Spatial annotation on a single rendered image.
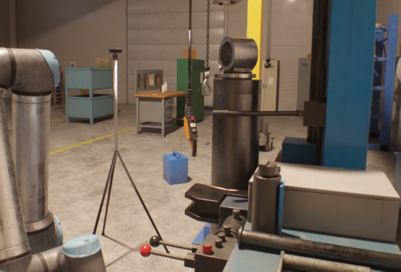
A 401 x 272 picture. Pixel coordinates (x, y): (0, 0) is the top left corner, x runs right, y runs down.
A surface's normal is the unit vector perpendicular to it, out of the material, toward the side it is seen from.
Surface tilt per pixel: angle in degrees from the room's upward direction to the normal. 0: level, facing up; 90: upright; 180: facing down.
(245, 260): 0
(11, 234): 69
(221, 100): 90
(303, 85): 90
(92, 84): 90
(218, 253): 0
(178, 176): 90
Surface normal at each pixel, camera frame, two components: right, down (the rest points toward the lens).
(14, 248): 0.70, -0.28
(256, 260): 0.02, -0.99
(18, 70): 0.72, 0.18
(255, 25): -0.30, 0.10
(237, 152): -0.01, 0.11
